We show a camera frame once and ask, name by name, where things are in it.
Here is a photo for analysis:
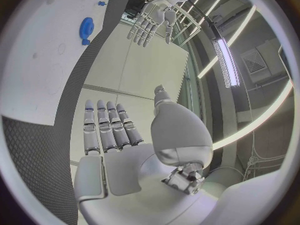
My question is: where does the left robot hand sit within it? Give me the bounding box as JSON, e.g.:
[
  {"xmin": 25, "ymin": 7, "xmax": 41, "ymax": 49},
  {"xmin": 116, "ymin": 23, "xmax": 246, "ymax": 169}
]
[{"xmin": 126, "ymin": 0, "xmax": 178, "ymax": 48}]

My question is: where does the white task board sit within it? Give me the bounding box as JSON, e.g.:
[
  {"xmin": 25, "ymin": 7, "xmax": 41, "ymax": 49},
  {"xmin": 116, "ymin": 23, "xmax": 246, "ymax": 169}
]
[{"xmin": 0, "ymin": 0, "xmax": 117, "ymax": 127}]

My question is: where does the glowing light bar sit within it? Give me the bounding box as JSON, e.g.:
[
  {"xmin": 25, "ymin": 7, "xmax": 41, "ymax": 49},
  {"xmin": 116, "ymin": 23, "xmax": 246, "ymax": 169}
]
[{"xmin": 210, "ymin": 38, "xmax": 242, "ymax": 89}]

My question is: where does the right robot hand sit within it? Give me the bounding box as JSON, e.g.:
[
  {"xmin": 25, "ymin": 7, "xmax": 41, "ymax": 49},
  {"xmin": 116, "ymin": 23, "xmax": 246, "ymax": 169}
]
[{"xmin": 73, "ymin": 84, "xmax": 227, "ymax": 225}]

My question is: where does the metal frame rack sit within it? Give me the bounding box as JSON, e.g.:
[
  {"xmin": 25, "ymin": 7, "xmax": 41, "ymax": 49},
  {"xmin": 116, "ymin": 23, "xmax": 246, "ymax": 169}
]
[{"xmin": 171, "ymin": 0, "xmax": 203, "ymax": 47}]

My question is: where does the blue gear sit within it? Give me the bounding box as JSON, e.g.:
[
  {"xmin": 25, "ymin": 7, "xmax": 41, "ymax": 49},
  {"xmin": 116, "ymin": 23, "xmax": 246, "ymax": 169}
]
[{"xmin": 79, "ymin": 17, "xmax": 95, "ymax": 41}]

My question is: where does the dark equipment rack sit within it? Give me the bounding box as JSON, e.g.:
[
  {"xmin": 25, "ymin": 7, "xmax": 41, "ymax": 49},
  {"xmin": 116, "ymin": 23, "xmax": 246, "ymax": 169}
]
[{"xmin": 120, "ymin": 0, "xmax": 165, "ymax": 23}]

